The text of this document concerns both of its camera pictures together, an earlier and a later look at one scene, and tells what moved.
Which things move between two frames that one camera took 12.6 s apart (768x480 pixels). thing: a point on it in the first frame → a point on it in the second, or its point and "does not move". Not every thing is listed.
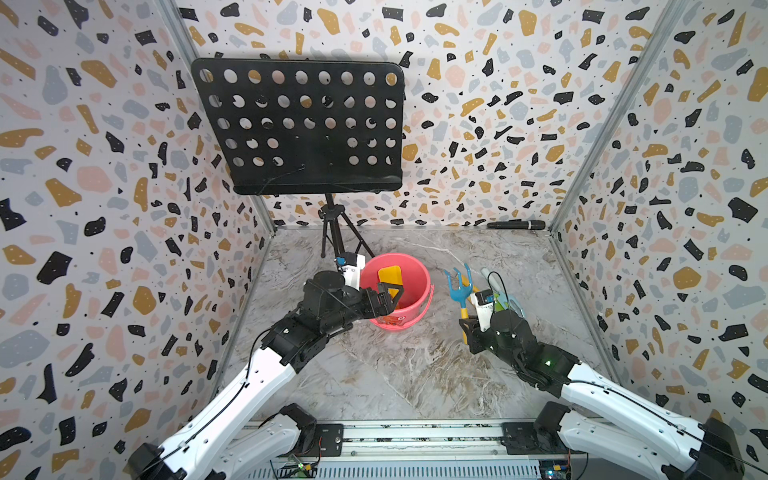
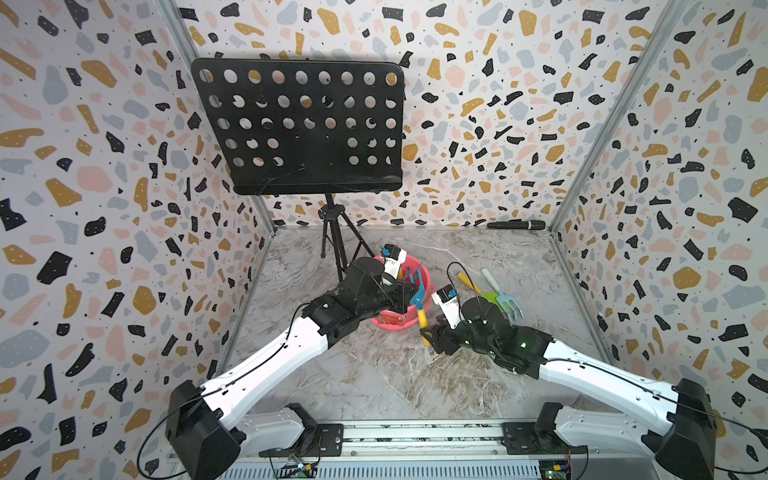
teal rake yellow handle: x=461 y=291 → x=414 y=278
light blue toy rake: x=511 y=301 does not move
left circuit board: x=295 y=466 does not move
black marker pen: x=537 y=225 does not move
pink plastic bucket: x=416 y=294 does not move
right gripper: x=473 y=335 → x=439 y=331
